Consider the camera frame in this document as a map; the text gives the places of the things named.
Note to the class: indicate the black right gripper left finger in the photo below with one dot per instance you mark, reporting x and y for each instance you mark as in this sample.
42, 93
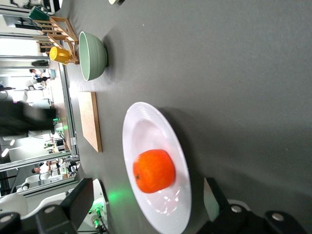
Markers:
73, 207

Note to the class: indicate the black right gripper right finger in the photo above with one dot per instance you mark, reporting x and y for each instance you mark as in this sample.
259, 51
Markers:
219, 209

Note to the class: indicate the orange fruit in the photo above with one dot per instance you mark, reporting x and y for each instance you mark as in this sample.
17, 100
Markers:
154, 170

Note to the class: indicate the white round plate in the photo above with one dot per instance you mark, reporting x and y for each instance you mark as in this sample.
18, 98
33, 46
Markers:
148, 131

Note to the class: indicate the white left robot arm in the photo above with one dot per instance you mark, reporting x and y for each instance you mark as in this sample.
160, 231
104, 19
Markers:
100, 191

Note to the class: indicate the person in white shirt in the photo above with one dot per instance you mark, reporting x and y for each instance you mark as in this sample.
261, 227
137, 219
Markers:
45, 169

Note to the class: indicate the wooden cutting board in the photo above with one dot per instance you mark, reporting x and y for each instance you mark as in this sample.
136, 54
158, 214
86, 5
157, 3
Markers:
89, 119

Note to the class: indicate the light green bowl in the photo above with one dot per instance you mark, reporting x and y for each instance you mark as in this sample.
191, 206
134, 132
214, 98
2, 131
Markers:
93, 56

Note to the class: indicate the yellow mug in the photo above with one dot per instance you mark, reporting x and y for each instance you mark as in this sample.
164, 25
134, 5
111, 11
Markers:
58, 54

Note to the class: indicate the wooden peg drying rack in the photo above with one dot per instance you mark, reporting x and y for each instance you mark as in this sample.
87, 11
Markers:
65, 29

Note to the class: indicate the green container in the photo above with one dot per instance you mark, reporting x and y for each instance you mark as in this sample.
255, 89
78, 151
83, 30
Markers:
37, 13

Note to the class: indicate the cream bear print tray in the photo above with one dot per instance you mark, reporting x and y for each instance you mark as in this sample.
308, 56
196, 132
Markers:
115, 1

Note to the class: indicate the aluminium frame post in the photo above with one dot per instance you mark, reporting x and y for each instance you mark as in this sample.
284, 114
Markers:
70, 109

